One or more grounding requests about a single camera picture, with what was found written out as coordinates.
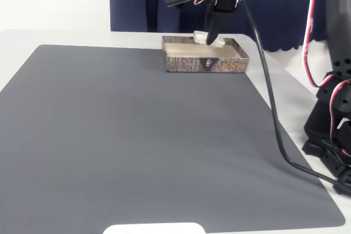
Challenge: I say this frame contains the dark blue curtain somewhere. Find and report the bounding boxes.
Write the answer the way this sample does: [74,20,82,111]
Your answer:
[107,0,351,54]

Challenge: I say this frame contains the thick black cable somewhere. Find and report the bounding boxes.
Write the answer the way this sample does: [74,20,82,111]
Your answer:
[218,0,351,190]

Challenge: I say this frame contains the bark-print cardboard box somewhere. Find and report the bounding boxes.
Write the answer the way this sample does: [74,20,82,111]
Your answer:
[161,35,251,74]

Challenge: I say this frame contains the grey textured desk mat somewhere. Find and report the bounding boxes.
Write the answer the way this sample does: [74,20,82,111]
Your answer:
[0,44,346,234]

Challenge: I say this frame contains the white rectangular block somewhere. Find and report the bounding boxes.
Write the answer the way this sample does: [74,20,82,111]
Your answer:
[193,31,226,47]

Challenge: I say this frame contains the white rounded device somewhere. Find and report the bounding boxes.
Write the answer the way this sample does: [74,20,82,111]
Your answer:
[103,222,206,234]

